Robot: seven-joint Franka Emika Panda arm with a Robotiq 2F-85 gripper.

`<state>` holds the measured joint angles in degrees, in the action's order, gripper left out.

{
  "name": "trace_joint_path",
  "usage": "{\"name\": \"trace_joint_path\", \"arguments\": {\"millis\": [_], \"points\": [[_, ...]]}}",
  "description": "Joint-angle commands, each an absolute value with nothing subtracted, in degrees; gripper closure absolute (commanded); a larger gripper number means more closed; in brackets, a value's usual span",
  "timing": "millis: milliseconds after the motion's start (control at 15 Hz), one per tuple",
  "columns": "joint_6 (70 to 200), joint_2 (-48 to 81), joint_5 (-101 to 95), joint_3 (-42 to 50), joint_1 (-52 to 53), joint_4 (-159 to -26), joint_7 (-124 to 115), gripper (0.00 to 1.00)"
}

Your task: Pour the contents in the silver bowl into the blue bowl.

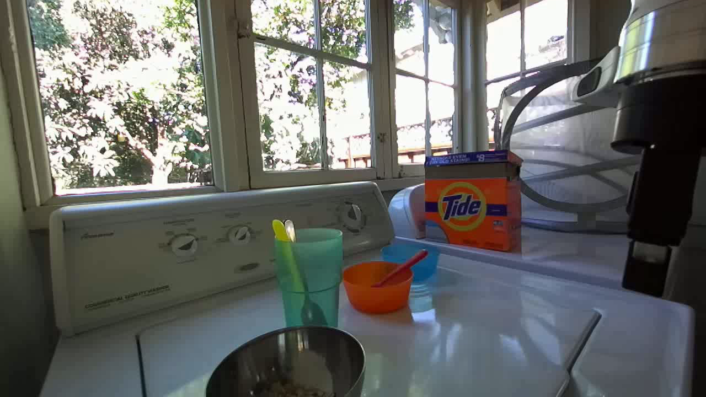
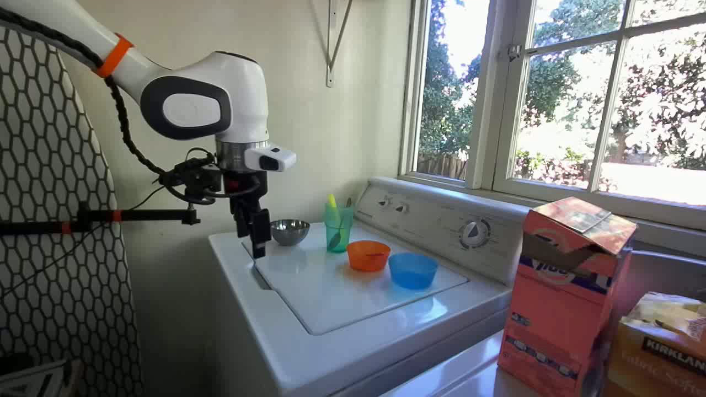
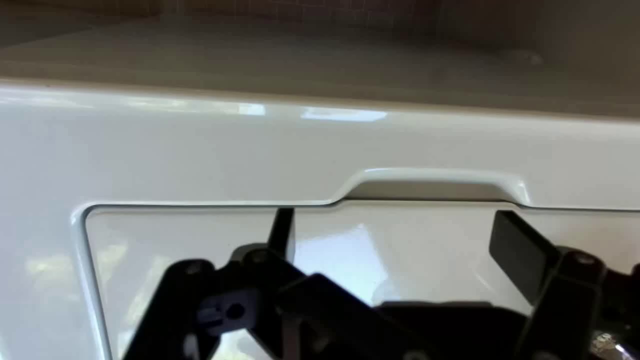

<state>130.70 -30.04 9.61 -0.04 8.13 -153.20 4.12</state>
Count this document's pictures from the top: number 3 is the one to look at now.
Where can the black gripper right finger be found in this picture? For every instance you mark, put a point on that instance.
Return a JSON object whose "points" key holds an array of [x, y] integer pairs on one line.
{"points": [[566, 300]]}

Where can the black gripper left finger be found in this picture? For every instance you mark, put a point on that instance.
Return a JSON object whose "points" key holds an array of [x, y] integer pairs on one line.
{"points": [[313, 313]]}

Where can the white washer lid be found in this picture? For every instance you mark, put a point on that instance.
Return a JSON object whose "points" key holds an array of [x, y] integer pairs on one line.
{"points": [[166, 241]]}

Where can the white washing machine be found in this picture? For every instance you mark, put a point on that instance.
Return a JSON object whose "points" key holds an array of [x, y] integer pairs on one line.
{"points": [[200, 146]]}

